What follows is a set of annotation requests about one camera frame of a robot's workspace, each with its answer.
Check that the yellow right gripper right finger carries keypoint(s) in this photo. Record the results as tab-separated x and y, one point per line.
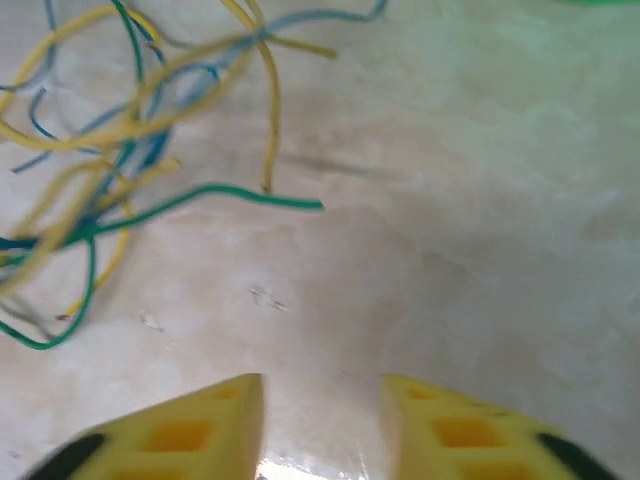
415	425

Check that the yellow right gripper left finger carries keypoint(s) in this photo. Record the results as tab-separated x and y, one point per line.
235	425

